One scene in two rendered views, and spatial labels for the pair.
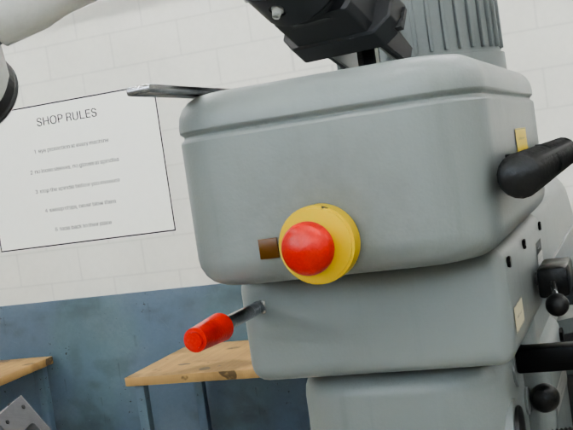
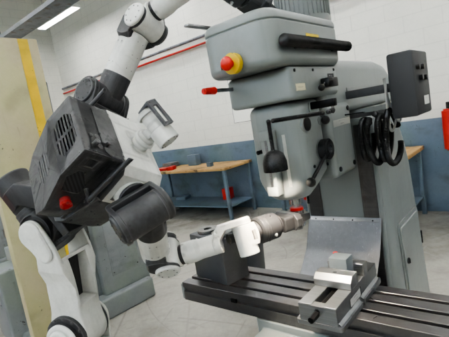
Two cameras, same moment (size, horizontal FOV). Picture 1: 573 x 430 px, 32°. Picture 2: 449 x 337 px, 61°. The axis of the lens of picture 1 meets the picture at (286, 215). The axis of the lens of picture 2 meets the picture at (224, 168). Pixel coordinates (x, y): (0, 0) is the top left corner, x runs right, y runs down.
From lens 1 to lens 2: 0.52 m
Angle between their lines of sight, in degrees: 21
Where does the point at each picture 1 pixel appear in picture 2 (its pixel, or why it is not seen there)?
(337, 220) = (234, 55)
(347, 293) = (252, 83)
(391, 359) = (263, 100)
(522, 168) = (283, 37)
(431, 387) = (277, 109)
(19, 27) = (163, 13)
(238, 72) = not seen: hidden behind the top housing
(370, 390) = (262, 112)
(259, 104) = (219, 27)
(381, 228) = (247, 57)
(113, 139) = not seen: hidden behind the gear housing
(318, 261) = (227, 65)
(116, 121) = not seen: hidden behind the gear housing
